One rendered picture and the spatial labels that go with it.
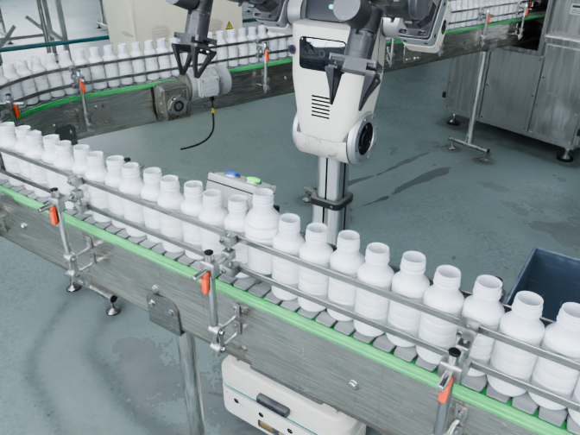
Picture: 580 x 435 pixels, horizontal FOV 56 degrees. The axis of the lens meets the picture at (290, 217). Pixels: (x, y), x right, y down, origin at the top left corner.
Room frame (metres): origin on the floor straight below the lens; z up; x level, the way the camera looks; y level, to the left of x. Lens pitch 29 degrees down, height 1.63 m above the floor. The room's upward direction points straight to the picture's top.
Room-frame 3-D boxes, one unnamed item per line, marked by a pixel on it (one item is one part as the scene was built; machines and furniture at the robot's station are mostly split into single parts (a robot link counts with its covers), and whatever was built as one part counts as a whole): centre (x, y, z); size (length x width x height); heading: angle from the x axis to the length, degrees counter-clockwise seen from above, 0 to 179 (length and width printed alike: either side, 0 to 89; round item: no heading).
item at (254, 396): (1.53, -0.13, 0.24); 0.68 x 0.53 x 0.41; 146
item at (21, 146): (1.30, 0.68, 1.08); 0.06 x 0.06 x 0.17
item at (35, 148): (1.26, 0.63, 1.08); 0.06 x 0.06 x 0.17
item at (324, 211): (1.54, -0.13, 0.66); 0.11 x 0.11 x 0.40; 56
